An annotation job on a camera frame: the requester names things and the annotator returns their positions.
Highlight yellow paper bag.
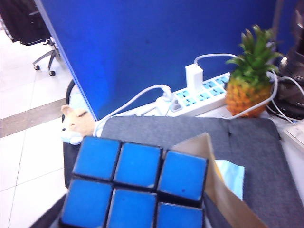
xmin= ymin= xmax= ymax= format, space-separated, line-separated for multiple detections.
xmin=171 ymin=132 xmax=268 ymax=228

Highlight cream plush animal toy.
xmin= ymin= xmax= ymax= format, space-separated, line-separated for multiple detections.
xmin=60 ymin=105 xmax=97 ymax=145

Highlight white and grey keyboard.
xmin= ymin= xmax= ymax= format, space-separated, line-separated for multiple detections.
xmin=282 ymin=123 xmax=304 ymax=146

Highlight white plug with thick cable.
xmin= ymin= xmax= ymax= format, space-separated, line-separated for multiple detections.
xmin=94 ymin=85 xmax=176 ymax=137

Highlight white power strip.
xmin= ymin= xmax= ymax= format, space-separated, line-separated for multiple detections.
xmin=123 ymin=72 xmax=232 ymax=117

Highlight blue office partition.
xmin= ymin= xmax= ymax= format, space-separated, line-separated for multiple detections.
xmin=35 ymin=0 xmax=297 ymax=121

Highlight grey fabric mat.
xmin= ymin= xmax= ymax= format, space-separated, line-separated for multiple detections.
xmin=63 ymin=116 xmax=304 ymax=228

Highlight Rubik's cube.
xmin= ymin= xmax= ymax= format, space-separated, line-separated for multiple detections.
xmin=58 ymin=135 xmax=209 ymax=228

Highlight light blue wet wipes pack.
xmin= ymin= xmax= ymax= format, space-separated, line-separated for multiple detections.
xmin=215 ymin=160 xmax=245 ymax=201

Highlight office chair base with wheels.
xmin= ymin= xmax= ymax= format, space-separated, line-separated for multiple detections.
xmin=32 ymin=35 xmax=61 ymax=76

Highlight small grey plug adapter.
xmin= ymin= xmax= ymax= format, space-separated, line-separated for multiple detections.
xmin=170 ymin=99 xmax=182 ymax=113

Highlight white cable around pineapple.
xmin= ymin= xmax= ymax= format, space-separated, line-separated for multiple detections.
xmin=219 ymin=71 xmax=279 ymax=119

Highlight white charger cable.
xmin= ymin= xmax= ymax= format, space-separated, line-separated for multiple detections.
xmin=194 ymin=53 xmax=238 ymax=67

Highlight white charger block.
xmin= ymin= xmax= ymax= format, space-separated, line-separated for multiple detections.
xmin=185 ymin=64 xmax=204 ymax=92

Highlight toy pineapple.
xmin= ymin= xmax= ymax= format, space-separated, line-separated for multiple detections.
xmin=225 ymin=24 xmax=285 ymax=118

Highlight black office chair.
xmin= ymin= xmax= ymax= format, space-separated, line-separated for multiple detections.
xmin=0 ymin=0 xmax=52 ymax=46

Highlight white looped cables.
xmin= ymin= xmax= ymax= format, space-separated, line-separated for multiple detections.
xmin=266 ymin=76 xmax=304 ymax=124

